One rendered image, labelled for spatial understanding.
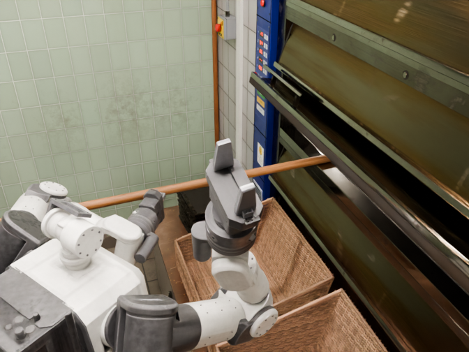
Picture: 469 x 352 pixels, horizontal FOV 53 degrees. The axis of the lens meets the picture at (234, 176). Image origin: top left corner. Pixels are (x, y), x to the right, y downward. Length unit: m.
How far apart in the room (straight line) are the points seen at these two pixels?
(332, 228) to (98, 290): 1.00
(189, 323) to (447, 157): 0.68
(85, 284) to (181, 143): 2.04
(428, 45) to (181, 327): 0.80
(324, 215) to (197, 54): 1.36
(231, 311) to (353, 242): 0.73
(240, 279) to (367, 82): 0.78
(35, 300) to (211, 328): 0.33
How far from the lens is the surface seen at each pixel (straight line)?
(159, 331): 0.86
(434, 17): 1.19
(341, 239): 1.68
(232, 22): 2.38
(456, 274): 1.02
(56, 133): 2.80
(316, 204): 1.81
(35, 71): 2.67
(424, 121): 1.24
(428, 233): 1.05
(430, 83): 1.20
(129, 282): 0.96
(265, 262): 2.17
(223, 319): 0.99
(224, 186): 0.69
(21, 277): 1.02
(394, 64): 1.30
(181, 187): 1.56
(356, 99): 1.44
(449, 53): 1.12
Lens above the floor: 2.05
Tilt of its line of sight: 32 degrees down
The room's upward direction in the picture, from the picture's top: straight up
